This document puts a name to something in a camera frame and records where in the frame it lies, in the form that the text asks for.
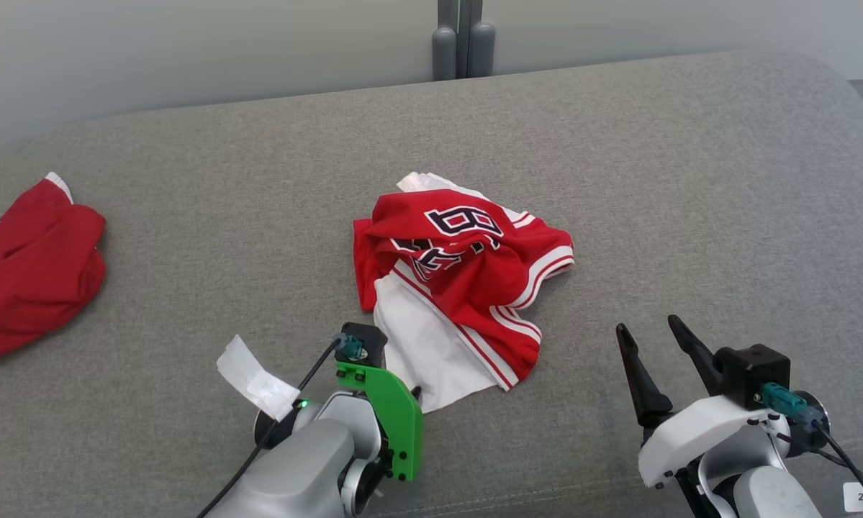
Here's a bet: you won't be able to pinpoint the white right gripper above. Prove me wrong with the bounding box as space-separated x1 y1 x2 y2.
615 314 770 490

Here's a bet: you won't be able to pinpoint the grey metal post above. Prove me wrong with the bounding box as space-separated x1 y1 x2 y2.
431 0 497 81

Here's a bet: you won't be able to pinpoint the white left cable tag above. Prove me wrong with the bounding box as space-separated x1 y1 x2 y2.
217 335 302 422

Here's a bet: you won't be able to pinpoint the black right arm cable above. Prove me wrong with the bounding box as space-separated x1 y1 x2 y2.
761 383 863 508

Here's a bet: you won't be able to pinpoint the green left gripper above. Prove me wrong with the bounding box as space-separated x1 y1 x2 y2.
334 360 425 483

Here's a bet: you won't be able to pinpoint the red basketball shorts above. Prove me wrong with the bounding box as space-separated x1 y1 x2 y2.
0 171 108 366

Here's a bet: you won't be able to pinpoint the red and white basketball jersey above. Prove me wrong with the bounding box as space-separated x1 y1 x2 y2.
352 171 576 414

